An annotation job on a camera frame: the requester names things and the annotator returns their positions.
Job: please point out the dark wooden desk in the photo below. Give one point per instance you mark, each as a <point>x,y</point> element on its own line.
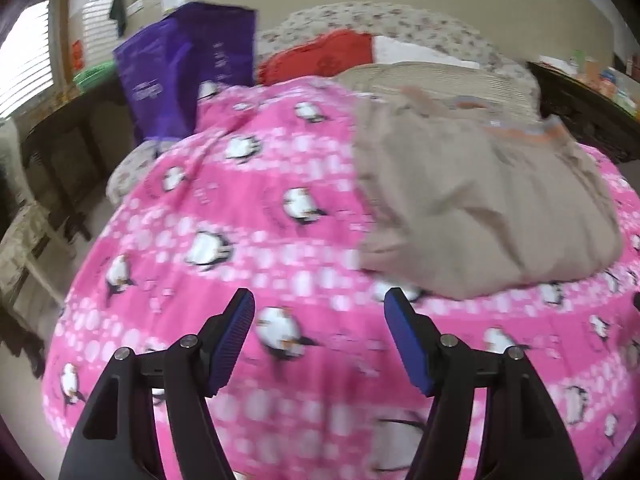
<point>75,140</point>

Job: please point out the dark wooden cabinet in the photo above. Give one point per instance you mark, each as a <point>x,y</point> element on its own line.
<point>590,115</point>

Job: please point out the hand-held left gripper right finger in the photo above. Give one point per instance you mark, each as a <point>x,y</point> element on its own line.
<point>407,341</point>

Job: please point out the purple bag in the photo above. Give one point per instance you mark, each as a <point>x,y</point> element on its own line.
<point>175,70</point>

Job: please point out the dark green hanging cloth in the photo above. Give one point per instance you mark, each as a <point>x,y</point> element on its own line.
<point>120,12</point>

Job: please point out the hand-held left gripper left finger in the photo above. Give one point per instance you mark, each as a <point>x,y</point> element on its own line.
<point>234,341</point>

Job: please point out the floral bed sheet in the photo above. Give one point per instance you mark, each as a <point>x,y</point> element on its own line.
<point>400,22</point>

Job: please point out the window blinds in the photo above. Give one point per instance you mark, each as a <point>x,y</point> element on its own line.
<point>25,65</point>

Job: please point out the white cloth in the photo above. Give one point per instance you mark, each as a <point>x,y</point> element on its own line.
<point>415,52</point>

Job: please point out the red cushion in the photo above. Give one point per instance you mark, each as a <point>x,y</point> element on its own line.
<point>315,57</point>

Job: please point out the beige striped pillow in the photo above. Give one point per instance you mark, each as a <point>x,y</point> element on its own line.
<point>440,79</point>

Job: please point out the beige garment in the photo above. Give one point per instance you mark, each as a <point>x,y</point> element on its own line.
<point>475,200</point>

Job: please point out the chair with patterned cover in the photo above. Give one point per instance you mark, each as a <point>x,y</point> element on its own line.
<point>30,270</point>

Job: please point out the clutter of bottles and packets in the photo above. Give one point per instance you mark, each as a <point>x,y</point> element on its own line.
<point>610,82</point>

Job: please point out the green plastic basket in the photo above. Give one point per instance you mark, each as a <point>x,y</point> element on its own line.
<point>95,75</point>

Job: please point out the pink penguin print blanket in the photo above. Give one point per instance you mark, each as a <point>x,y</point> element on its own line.
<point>300,170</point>

